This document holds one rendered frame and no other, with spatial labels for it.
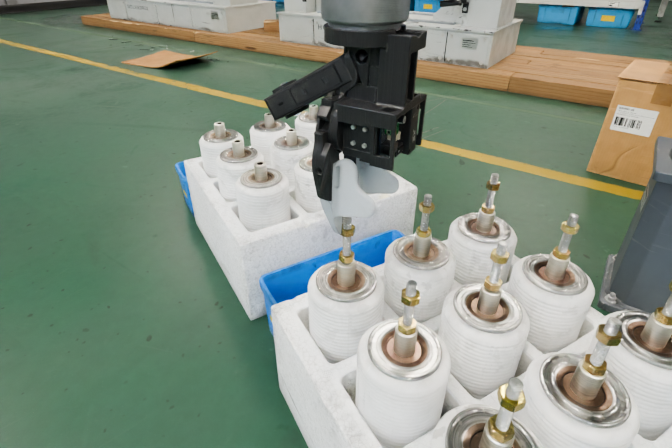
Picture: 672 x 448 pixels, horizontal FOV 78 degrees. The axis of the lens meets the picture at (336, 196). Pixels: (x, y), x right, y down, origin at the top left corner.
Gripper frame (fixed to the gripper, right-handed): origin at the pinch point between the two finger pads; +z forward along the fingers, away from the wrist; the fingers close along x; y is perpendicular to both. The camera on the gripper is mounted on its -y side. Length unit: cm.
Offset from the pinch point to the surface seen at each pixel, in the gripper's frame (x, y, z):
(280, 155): 26.8, -30.6, 10.7
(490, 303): 3.5, 17.1, 8.1
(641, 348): 6.7, 31.7, 9.5
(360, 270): 2.4, 1.4, 9.5
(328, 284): -1.9, -0.7, 9.6
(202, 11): 209, -249, 13
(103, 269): 0, -61, 35
